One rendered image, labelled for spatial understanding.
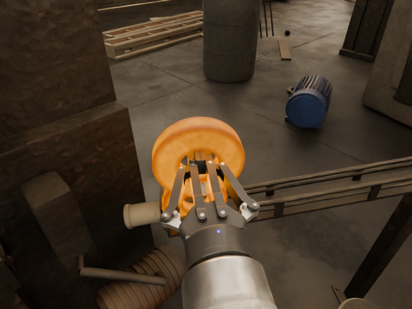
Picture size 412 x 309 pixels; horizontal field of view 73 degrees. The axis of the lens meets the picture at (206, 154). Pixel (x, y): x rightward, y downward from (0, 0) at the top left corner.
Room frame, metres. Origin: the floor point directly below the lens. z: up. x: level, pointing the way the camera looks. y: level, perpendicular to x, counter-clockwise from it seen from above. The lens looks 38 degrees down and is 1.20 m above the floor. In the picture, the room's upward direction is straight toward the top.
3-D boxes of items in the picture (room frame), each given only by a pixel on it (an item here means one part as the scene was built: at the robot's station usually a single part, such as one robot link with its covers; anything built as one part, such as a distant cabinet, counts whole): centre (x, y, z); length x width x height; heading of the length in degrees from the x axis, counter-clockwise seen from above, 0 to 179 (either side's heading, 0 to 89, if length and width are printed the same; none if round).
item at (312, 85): (2.08, -0.86, 0.17); 0.57 x 0.31 x 0.34; 153
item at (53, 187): (0.41, 0.34, 0.68); 0.11 x 0.08 x 0.24; 43
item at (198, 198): (0.27, 0.01, 0.92); 0.11 x 0.01 x 0.04; 10
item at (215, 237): (0.21, -0.01, 0.92); 0.09 x 0.08 x 0.07; 8
